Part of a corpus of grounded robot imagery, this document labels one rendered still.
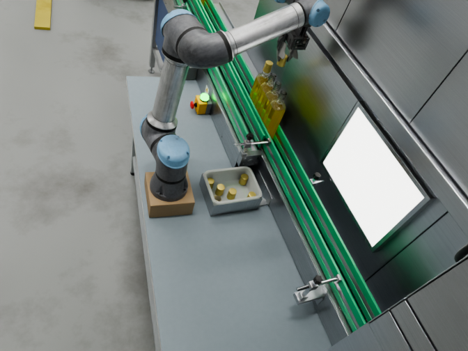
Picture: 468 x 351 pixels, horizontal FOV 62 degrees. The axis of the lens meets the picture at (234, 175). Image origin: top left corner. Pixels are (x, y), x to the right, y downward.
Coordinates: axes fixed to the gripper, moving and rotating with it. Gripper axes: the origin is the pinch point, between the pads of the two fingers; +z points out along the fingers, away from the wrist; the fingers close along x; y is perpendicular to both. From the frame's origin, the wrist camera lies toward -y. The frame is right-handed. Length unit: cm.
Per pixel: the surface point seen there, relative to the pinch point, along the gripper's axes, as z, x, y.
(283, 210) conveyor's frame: 39, -5, 49
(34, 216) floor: 123, -110, -16
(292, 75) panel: 12.8, 10.9, -4.6
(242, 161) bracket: 38.3, -15.2, 21.9
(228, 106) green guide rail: 32.3, -14.9, -6.6
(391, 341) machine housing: -5, -18, 111
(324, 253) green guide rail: 29, -2, 74
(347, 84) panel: -8.0, 13.0, 26.7
